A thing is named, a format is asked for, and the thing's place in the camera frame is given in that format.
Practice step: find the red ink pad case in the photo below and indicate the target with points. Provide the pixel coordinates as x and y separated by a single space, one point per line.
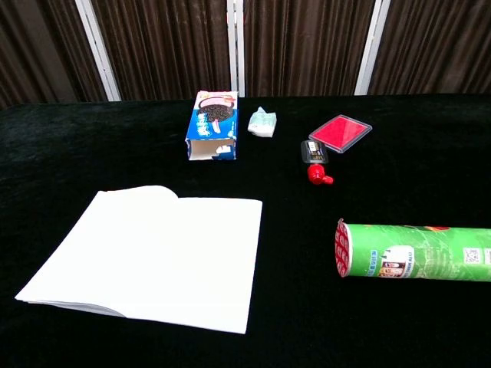
339 132

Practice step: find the green chips tube can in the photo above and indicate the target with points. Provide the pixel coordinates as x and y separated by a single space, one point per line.
414 251

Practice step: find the small white tissue packet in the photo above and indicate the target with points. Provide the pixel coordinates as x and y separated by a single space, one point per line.
262 123

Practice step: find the white screen frame post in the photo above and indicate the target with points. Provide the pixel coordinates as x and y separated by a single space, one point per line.
97 50
235 46
369 48

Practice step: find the black velvet tablecloth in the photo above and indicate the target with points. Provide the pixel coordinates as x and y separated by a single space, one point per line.
345 314

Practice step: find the black bottle with red cap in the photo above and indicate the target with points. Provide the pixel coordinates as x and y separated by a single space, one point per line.
317 161

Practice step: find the blue Oreo cookie box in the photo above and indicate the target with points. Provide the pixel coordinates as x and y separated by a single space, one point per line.
213 124

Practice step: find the white paper book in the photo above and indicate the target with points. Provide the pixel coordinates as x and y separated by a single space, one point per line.
153 253

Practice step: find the brown pleated curtain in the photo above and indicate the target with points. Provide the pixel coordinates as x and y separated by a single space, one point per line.
169 42

